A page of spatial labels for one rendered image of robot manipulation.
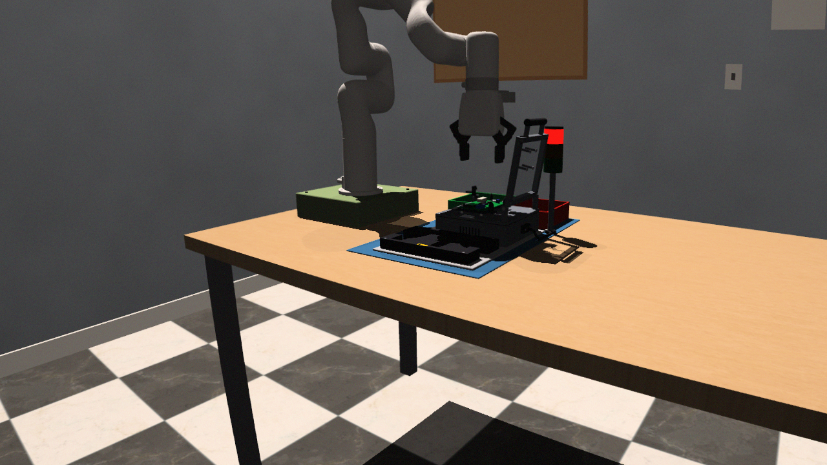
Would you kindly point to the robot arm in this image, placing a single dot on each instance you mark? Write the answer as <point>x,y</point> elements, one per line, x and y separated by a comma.
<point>358,99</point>

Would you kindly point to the green open-top bin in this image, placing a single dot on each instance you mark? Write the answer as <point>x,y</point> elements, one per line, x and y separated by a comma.
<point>468,198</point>

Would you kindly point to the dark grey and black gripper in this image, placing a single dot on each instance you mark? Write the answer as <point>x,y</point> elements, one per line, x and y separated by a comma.
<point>481,113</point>

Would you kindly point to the red bin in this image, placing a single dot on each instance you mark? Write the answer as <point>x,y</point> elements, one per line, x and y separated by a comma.
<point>561,211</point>

